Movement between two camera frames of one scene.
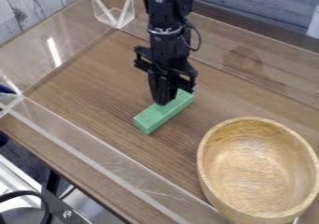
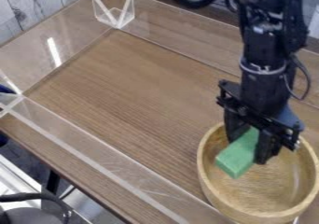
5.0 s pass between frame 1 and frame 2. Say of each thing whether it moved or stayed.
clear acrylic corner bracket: stayed
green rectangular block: moved
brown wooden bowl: stayed
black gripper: moved
